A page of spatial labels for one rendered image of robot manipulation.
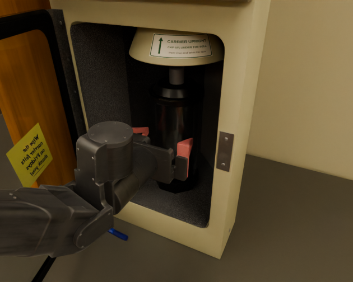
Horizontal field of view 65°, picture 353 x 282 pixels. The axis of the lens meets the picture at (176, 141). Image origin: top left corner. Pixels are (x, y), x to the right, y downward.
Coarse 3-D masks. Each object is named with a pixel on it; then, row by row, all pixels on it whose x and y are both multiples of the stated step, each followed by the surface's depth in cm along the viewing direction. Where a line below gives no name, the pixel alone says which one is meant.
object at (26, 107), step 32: (32, 32) 39; (0, 64) 34; (32, 64) 40; (0, 96) 34; (32, 96) 40; (0, 128) 35; (32, 128) 41; (64, 128) 49; (0, 160) 35; (32, 160) 42; (64, 160) 50
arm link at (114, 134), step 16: (96, 128) 35; (112, 128) 36; (128, 128) 36; (80, 144) 33; (96, 144) 32; (112, 144) 33; (128, 144) 34; (80, 160) 34; (96, 160) 32; (112, 160) 34; (128, 160) 36; (80, 176) 35; (96, 176) 33; (112, 176) 35; (80, 192) 37; (96, 192) 34; (96, 208) 36; (112, 208) 35; (96, 224) 33; (112, 224) 36; (80, 240) 32
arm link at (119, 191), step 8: (128, 176) 39; (104, 184) 36; (112, 184) 35; (120, 184) 38; (128, 184) 39; (136, 184) 40; (112, 192) 36; (120, 192) 37; (128, 192) 39; (136, 192) 41; (112, 200) 37; (120, 200) 37; (128, 200) 39; (120, 208) 38
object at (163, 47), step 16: (144, 32) 43; (160, 32) 41; (176, 32) 40; (192, 32) 40; (144, 48) 43; (160, 48) 41; (176, 48) 41; (192, 48) 41; (208, 48) 42; (224, 48) 44; (160, 64) 41; (176, 64) 41; (192, 64) 41
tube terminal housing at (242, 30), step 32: (64, 0) 42; (96, 0) 40; (128, 0) 37; (160, 0) 35; (192, 0) 34; (256, 0) 31; (224, 32) 34; (256, 32) 36; (224, 64) 36; (256, 64) 41; (224, 96) 38; (224, 128) 40; (224, 192) 46; (160, 224) 59; (224, 224) 50
